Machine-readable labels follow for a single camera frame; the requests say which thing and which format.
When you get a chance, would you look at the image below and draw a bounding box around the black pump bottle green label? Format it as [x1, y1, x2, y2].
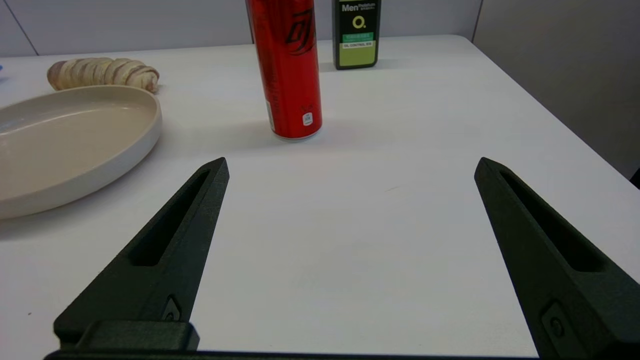
[332, 0, 382, 70]

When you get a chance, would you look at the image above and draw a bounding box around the swirled bread roll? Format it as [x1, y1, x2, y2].
[47, 57, 161, 94]

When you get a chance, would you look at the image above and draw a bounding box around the beige round plate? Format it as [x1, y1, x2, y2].
[0, 85, 163, 221]

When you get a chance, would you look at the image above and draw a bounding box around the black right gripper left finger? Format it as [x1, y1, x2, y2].
[53, 157, 230, 352]

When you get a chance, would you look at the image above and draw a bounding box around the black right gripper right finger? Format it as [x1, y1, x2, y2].
[474, 156, 640, 358]

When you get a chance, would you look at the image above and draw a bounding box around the red drink can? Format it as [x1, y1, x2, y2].
[245, 0, 323, 141]

